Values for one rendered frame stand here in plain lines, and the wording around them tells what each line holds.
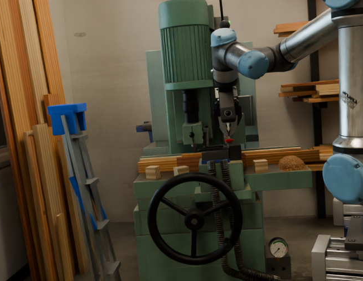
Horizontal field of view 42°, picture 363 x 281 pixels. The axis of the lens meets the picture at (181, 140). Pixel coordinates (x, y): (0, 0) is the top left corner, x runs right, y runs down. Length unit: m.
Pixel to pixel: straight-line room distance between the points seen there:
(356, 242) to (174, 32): 0.91
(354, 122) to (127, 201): 3.39
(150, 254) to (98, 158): 2.68
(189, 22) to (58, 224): 1.74
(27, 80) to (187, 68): 1.81
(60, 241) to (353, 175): 2.24
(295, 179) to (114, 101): 2.78
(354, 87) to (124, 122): 3.26
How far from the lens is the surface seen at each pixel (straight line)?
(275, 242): 1.60
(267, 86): 4.01
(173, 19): 1.66
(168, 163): 1.75
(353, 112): 1.08
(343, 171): 1.08
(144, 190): 1.62
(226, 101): 1.45
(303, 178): 1.62
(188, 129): 1.69
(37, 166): 2.98
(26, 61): 3.33
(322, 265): 1.28
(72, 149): 2.44
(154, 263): 1.70
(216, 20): 2.01
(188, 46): 1.65
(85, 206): 2.48
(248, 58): 1.30
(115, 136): 4.21
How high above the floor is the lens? 1.22
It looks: 7 degrees down
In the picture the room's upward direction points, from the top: 5 degrees counter-clockwise
